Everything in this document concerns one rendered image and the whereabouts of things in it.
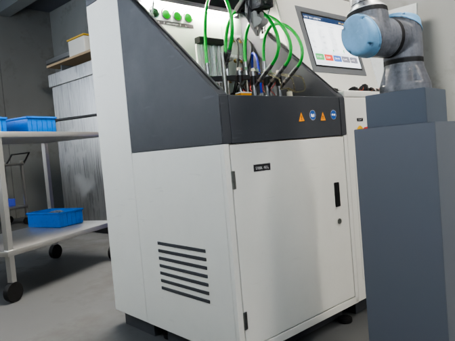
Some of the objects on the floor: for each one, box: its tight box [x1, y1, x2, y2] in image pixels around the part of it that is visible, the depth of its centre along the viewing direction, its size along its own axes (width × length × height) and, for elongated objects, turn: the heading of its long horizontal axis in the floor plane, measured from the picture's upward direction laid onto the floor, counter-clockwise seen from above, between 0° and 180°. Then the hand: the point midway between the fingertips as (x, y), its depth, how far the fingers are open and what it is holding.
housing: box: [85, 0, 167, 336], centre depth 248 cm, size 140×28×150 cm
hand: (255, 32), depth 181 cm, fingers closed
